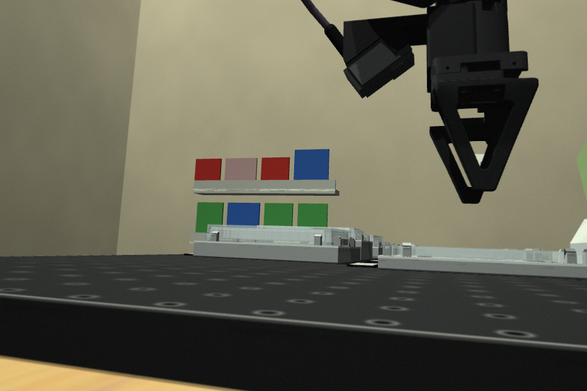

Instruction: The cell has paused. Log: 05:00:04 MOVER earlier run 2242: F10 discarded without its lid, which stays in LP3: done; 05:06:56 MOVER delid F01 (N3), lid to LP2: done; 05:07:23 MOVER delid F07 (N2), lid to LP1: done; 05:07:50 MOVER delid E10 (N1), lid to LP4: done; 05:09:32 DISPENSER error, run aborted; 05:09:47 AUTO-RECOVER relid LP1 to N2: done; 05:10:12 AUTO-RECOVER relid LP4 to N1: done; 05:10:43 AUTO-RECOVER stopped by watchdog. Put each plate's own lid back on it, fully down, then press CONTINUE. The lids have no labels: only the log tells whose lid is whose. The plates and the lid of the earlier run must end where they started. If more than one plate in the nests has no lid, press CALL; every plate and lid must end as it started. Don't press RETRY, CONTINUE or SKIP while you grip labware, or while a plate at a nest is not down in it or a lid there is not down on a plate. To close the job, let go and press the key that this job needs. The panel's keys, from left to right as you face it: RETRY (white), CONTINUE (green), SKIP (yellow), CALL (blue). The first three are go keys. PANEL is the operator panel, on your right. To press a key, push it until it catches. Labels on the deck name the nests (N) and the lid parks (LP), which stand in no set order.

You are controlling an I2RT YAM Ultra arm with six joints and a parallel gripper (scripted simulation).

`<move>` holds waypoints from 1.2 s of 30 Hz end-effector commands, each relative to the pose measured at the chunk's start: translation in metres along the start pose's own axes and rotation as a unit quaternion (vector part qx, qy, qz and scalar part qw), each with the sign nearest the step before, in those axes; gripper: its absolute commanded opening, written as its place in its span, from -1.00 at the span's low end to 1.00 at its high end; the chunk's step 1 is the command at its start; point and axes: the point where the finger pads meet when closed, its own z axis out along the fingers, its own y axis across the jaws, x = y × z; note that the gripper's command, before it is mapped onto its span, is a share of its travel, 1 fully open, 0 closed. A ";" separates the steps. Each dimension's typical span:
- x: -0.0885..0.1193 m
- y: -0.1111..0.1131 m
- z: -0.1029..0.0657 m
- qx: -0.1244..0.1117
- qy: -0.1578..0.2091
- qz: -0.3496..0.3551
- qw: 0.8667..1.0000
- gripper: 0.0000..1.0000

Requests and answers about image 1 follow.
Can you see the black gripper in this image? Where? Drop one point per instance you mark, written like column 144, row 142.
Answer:
column 504, row 101

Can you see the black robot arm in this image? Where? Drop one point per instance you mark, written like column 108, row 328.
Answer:
column 378, row 50

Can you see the white operator button panel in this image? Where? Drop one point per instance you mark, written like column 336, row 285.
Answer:
column 579, row 242

